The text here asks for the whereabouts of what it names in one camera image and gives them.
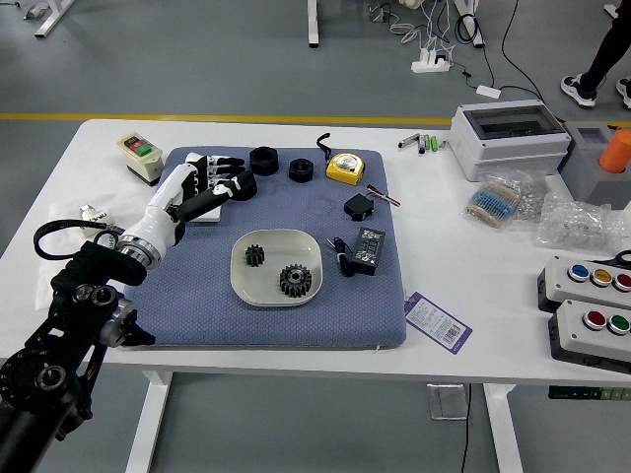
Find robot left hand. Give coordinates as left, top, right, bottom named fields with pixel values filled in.
left=126, top=152, right=258, bottom=253

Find white wall switch plate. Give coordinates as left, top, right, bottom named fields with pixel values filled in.
left=186, top=205, right=223, bottom=225

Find big black hex nut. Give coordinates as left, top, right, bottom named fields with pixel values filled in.
left=235, top=169, right=258, bottom=201
left=248, top=146, right=280, bottom=176

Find white square plate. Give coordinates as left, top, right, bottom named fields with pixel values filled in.
left=230, top=228, right=324, bottom=308

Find big black gear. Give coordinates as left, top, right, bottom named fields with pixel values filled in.
left=279, top=263, right=315, bottom=300

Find small black hex nut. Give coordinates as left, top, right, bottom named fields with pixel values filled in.
left=288, top=158, right=316, bottom=183

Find three-button control box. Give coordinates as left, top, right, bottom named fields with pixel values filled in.
left=536, top=254, right=631, bottom=316

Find two-button control box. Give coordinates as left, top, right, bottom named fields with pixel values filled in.
left=547, top=299, right=631, bottom=373

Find printed clear plastic bag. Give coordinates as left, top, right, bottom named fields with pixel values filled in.
left=46, top=196, right=130, bottom=277

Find blue-grey cushion mat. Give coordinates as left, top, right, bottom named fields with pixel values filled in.
left=113, top=146, right=408, bottom=351

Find yellow tape measure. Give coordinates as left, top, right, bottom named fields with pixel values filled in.
left=316, top=132, right=368, bottom=187

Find white table leg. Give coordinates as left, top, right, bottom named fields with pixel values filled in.
left=482, top=383, right=525, bottom=473
left=123, top=370, right=174, bottom=473

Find black digital controller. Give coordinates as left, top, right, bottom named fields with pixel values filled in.
left=348, top=227, right=387, bottom=275

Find white desk leg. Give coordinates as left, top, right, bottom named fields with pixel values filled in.
left=306, top=0, right=321, bottom=49
left=34, top=0, right=78, bottom=38
left=453, top=0, right=487, bottom=48

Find purple label tag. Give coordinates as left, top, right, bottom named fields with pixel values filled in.
left=402, top=291, right=473, bottom=356

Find white power strip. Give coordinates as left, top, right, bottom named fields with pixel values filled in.
left=410, top=47, right=456, bottom=75

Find bag of resistors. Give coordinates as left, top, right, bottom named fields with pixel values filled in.
left=465, top=169, right=531, bottom=229

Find clear plastic holder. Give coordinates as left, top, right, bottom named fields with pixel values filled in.
left=426, top=383, right=468, bottom=421

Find clear bag of screws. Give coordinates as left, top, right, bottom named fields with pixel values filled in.
left=512, top=171, right=551, bottom=223

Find bubble wrap bag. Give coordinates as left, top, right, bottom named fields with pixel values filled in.
left=534, top=190, right=627, bottom=255

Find grey foam block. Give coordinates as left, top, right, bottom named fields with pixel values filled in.
left=559, top=120, right=631, bottom=211

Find black table control panel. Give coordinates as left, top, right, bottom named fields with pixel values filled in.
left=548, top=386, right=631, bottom=401

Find orange cylinder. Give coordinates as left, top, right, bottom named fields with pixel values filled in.
left=598, top=128, right=631, bottom=174

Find black scissors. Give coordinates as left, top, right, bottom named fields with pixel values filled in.
left=589, top=249, right=631, bottom=270

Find person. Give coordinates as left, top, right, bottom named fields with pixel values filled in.
left=560, top=0, right=631, bottom=109

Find beige red-green switch box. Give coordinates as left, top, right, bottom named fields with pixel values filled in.
left=116, top=132, right=165, bottom=187

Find black probe cable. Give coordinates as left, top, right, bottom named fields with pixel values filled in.
left=324, top=236, right=357, bottom=279

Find black servo with wires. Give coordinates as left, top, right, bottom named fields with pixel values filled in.
left=343, top=183, right=401, bottom=222

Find white cable bundle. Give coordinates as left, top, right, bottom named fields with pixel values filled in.
left=388, top=0, right=457, bottom=51

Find grey electrical enclosure box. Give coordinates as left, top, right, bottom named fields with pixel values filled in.
left=448, top=100, right=573, bottom=182

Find coiled black cable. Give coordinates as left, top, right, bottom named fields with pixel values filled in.
left=455, top=13, right=482, bottom=45

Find black cable under table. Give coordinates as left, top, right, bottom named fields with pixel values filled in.
left=459, top=383, right=472, bottom=473

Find long black cable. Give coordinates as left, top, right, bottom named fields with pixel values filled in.
left=462, top=0, right=549, bottom=102

